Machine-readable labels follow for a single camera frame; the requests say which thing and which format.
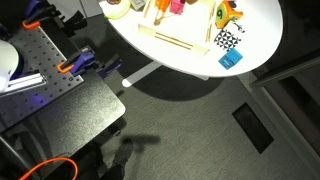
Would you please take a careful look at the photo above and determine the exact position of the pink block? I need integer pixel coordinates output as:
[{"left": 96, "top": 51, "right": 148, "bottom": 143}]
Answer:
[{"left": 169, "top": 0, "right": 186, "bottom": 16}]

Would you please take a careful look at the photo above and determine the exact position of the light wooden tray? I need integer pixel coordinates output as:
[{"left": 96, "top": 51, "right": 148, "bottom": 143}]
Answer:
[{"left": 137, "top": 0, "right": 218, "bottom": 56}]

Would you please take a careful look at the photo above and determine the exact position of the blue block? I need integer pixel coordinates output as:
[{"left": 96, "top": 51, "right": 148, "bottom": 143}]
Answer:
[{"left": 217, "top": 47, "right": 244, "bottom": 71}]

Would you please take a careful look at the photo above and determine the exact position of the orange block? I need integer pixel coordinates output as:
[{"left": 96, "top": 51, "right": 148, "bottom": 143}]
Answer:
[{"left": 153, "top": 0, "right": 173, "bottom": 26}]

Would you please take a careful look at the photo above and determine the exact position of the white table base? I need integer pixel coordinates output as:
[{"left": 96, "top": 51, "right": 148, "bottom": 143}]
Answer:
[{"left": 121, "top": 61, "right": 211, "bottom": 89}]

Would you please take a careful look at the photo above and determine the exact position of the gray shoe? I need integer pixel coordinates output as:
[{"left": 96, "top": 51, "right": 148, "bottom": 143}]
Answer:
[{"left": 111, "top": 137, "right": 135, "bottom": 168}]

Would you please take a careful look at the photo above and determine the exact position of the dark gray mounting desk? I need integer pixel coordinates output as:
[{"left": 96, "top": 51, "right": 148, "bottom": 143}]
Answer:
[{"left": 0, "top": 68, "right": 127, "bottom": 180}]

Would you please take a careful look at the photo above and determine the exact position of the orange clamp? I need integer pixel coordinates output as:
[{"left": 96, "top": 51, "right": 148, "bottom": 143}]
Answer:
[{"left": 56, "top": 45, "right": 123, "bottom": 80}]

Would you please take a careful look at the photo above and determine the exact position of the black white triangle cube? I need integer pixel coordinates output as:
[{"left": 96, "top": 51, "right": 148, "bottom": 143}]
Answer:
[{"left": 213, "top": 28, "right": 243, "bottom": 52}]

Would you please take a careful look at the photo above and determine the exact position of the yellow banana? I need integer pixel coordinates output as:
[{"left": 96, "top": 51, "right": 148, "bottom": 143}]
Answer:
[{"left": 103, "top": 0, "right": 132, "bottom": 21}]

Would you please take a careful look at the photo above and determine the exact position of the gray cube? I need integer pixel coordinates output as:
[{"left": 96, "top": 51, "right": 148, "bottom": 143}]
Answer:
[{"left": 129, "top": 0, "right": 148, "bottom": 11}]

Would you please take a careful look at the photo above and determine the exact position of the dark floor vent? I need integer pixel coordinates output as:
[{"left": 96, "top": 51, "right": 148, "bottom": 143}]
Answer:
[{"left": 231, "top": 102, "right": 275, "bottom": 155}]

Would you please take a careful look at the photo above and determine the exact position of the orange number toy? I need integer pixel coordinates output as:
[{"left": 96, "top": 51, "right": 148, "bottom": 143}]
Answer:
[{"left": 214, "top": 0, "right": 245, "bottom": 31}]

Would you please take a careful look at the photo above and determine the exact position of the perforated black breadboard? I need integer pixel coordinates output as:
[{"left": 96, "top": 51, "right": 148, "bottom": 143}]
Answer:
[{"left": 0, "top": 25, "right": 85, "bottom": 134}]

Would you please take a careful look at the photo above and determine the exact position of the purple spring clamp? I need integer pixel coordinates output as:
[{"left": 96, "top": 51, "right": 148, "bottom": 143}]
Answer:
[{"left": 21, "top": 0, "right": 88, "bottom": 35}]

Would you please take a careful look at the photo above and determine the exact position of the orange cable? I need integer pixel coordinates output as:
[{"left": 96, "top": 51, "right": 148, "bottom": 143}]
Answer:
[{"left": 18, "top": 156, "right": 80, "bottom": 180}]

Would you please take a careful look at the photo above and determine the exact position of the aluminium rail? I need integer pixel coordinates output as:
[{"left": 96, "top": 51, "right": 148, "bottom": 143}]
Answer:
[{"left": 0, "top": 71, "right": 48, "bottom": 98}]

